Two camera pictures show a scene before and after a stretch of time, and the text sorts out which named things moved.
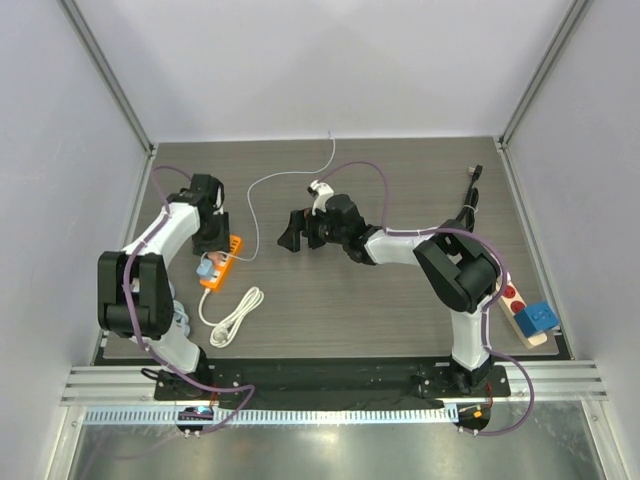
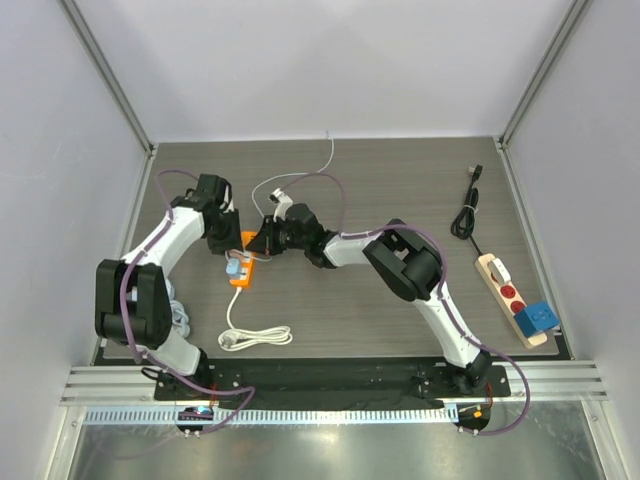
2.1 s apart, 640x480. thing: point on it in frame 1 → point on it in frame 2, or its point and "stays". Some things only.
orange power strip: (221, 269) → (247, 263)
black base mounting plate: (326, 382) stays
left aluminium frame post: (91, 47) stays
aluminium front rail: (136, 386) stays
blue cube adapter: (536, 318) stays
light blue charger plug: (204, 269) → (233, 268)
